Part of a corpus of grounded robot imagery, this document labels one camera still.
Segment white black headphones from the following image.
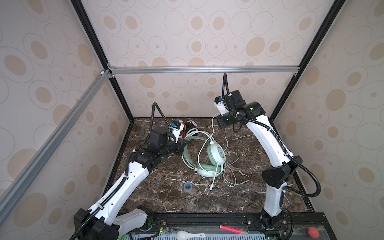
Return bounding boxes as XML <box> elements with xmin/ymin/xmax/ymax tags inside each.
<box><xmin>183</xmin><ymin>120</ymin><xmax>200</xmax><ymax>138</ymax></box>

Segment mint green headphones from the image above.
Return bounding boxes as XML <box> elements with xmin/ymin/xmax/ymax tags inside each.
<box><xmin>182</xmin><ymin>131</ymin><xmax>226</xmax><ymax>178</ymax></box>

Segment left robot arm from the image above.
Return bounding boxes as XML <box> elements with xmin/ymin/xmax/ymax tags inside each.
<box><xmin>71</xmin><ymin>103</ymin><xmax>187</xmax><ymax>240</ymax></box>

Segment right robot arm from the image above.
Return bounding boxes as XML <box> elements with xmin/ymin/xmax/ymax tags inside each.
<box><xmin>215</xmin><ymin>74</ymin><xmax>321</xmax><ymax>231</ymax></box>

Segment small blue tape roll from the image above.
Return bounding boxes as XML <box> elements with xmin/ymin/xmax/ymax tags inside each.
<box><xmin>183</xmin><ymin>182</ymin><xmax>193</xmax><ymax>193</ymax></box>

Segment white plastic spoon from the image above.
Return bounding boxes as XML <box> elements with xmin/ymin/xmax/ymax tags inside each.
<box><xmin>176</xmin><ymin>231</ymin><xmax>206</xmax><ymax>240</ymax></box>

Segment pink marker pen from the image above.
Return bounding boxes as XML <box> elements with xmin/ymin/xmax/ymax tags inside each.
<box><xmin>220</xmin><ymin>225</ymin><xmax>248</xmax><ymax>235</ymax></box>

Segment red ball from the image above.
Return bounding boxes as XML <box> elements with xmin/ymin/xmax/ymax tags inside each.
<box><xmin>308</xmin><ymin>227</ymin><xmax>320</xmax><ymax>239</ymax></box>

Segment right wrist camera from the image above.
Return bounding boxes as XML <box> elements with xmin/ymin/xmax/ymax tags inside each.
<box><xmin>215</xmin><ymin>96</ymin><xmax>230</xmax><ymax>116</ymax></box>

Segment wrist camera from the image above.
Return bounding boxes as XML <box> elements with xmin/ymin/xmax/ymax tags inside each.
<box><xmin>170</xmin><ymin>120</ymin><xmax>184</xmax><ymax>143</ymax></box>
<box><xmin>215</xmin><ymin>96</ymin><xmax>230</xmax><ymax>116</ymax></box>

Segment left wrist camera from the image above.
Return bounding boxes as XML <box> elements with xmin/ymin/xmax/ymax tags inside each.
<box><xmin>170</xmin><ymin>120</ymin><xmax>184</xmax><ymax>143</ymax></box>

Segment horizontal aluminium rail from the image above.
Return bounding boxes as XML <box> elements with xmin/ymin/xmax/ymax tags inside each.
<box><xmin>111</xmin><ymin>66</ymin><xmax>300</xmax><ymax>74</ymax></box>

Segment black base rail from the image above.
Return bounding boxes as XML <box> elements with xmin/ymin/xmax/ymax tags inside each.
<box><xmin>132</xmin><ymin>212</ymin><xmax>331</xmax><ymax>233</ymax></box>

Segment left diagonal aluminium rail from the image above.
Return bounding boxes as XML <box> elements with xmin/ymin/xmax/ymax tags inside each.
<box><xmin>1</xmin><ymin>70</ymin><xmax>111</xmax><ymax>225</ymax></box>

